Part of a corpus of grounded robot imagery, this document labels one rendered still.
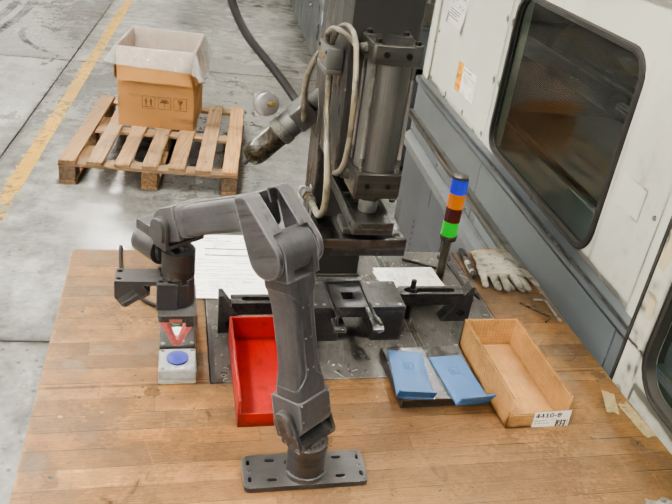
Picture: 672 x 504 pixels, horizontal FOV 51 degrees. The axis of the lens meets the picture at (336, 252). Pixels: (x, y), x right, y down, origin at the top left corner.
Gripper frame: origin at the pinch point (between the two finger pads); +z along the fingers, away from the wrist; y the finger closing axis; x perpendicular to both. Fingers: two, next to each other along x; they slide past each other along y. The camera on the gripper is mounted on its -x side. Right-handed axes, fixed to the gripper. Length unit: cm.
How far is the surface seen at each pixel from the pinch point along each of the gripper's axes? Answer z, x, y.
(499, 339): 5, 68, -5
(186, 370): 4.0, 1.8, 3.6
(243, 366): 6.4, 12.6, -0.1
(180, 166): 86, 3, -276
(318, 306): -1.7, 27.8, -8.7
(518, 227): 8, 99, -64
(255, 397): 6.3, 14.1, 8.8
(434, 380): 4.5, 48.6, 7.5
